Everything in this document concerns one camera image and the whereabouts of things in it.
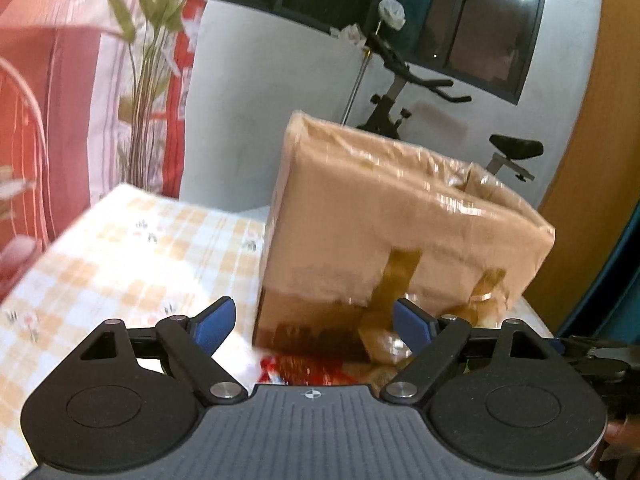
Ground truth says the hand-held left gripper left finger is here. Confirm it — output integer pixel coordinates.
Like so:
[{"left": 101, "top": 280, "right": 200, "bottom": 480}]
[{"left": 79, "top": 297, "right": 249, "bottom": 407}]

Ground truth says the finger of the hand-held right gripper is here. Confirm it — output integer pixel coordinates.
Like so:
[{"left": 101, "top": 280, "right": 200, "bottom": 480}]
[{"left": 552, "top": 335, "right": 632, "bottom": 383}]

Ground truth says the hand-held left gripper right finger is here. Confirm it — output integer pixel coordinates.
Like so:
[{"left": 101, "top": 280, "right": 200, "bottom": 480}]
[{"left": 381, "top": 298, "right": 552, "bottom": 405}]

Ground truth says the red snack packet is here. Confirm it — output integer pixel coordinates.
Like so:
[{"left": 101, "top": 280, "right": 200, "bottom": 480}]
[{"left": 257, "top": 354, "right": 372, "bottom": 387}]

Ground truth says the brown cardboard box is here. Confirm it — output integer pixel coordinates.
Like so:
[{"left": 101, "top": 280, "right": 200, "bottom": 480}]
[{"left": 252, "top": 110, "right": 557, "bottom": 363}]

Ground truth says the checkered tablecloth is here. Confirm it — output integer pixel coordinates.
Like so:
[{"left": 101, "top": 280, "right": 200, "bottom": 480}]
[{"left": 0, "top": 183, "right": 556, "bottom": 480}]

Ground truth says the wooden door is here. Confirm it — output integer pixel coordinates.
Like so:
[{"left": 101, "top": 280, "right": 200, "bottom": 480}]
[{"left": 527, "top": 7, "right": 640, "bottom": 336}]

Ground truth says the black exercise bike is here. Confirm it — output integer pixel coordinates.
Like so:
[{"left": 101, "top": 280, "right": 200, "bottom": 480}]
[{"left": 356, "top": 35, "right": 545, "bottom": 183}]

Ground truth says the tall green plant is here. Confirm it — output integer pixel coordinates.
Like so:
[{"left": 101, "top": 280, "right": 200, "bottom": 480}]
[{"left": 102, "top": 0, "right": 207, "bottom": 196}]

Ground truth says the red metal chair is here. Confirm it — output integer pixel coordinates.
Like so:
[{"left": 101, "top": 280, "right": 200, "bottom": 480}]
[{"left": 0, "top": 57, "right": 51, "bottom": 261}]

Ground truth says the red printed curtain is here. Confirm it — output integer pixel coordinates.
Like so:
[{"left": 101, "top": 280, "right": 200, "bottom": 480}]
[{"left": 0, "top": 0, "right": 218, "bottom": 301}]

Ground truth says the white artificial flower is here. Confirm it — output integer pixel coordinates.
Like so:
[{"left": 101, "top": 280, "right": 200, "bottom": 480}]
[{"left": 377, "top": 0, "right": 407, "bottom": 32}]

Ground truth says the dark framed window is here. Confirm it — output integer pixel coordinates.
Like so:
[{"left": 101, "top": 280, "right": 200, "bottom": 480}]
[{"left": 210, "top": 0, "right": 557, "bottom": 107}]

